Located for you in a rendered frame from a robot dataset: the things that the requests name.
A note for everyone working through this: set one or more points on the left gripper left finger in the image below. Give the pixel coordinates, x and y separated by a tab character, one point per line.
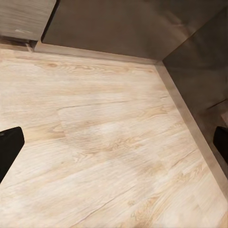
11	142

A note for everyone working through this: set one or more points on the dishwasher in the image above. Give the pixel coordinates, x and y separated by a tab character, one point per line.
22	20

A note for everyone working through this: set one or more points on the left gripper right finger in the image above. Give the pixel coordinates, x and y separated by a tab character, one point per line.
220	141

